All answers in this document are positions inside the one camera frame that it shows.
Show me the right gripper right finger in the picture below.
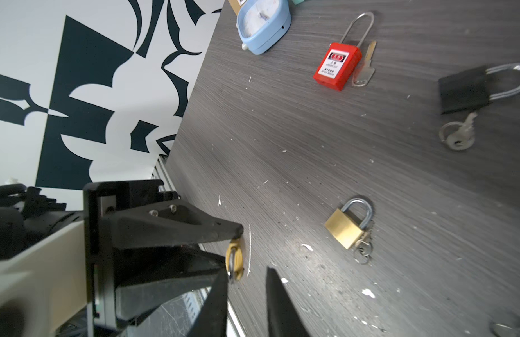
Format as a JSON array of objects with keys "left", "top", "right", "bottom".
[{"left": 266, "top": 267, "right": 310, "bottom": 337}]

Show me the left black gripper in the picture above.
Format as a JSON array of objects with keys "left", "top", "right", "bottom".
[{"left": 84, "top": 180, "right": 244, "bottom": 331}]

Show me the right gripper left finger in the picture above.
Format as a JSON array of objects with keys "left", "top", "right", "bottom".
[{"left": 187, "top": 270, "right": 229, "bottom": 337}]

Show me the small brass padlock front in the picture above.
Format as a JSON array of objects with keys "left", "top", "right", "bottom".
[{"left": 226, "top": 237, "right": 245, "bottom": 282}]

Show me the blue padlock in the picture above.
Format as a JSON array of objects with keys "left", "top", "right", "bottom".
[{"left": 490, "top": 323, "right": 520, "bottom": 337}]

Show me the red padlock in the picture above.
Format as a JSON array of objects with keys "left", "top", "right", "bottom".
[{"left": 313, "top": 11, "right": 375, "bottom": 91}]

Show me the small black padlock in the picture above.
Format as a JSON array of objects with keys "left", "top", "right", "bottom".
[{"left": 438, "top": 63, "right": 520, "bottom": 115}]

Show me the black padlock key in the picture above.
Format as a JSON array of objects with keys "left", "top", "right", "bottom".
[{"left": 438, "top": 111, "right": 478, "bottom": 151}]

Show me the blue square alarm clock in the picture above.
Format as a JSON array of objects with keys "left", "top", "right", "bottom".
[{"left": 236, "top": 0, "right": 292, "bottom": 56}]

